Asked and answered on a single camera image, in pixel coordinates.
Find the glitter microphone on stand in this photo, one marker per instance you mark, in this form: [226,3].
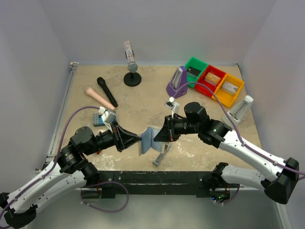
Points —
[129,54]

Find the black microphone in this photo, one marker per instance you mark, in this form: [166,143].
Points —
[102,83]

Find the white grey metronome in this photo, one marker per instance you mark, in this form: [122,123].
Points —
[236,115]

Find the grey truss piece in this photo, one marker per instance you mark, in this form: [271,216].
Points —
[165,148]

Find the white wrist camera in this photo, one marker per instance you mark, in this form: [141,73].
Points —
[172,105]
[104,110]

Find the beige card holder wallet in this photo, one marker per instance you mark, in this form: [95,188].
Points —
[147,141]

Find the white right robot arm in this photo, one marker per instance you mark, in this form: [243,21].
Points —
[276,176]

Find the tan card in red bin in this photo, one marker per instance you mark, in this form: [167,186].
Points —
[212,79]

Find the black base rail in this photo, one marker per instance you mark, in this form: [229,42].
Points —
[193,183]

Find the purple metronome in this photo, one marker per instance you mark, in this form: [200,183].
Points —
[177,87]

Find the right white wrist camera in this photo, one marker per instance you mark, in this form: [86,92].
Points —
[172,105]

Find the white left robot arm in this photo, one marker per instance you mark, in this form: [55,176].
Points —
[70,168]

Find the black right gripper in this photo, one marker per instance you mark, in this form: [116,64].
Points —
[168,132]

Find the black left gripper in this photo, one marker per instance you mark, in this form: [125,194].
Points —
[123,138]

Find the green bin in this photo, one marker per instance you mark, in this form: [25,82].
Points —
[198,64]

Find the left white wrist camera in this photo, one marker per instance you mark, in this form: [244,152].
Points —
[104,110]

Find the yellow bin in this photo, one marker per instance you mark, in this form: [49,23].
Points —
[225,98]

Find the red bin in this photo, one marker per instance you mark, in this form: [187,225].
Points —
[203,90]

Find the aluminium frame rail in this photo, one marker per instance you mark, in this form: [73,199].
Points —
[52,147]

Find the black card in green bin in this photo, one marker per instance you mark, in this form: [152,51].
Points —
[193,72]

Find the light blue toy brick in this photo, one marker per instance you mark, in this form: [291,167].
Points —
[101,121]

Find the pink microphone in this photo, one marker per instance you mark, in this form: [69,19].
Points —
[90,92]

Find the white card in yellow bin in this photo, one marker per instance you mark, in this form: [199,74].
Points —
[230,88]

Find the black round microphone stand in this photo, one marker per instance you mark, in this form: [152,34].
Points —
[132,79]

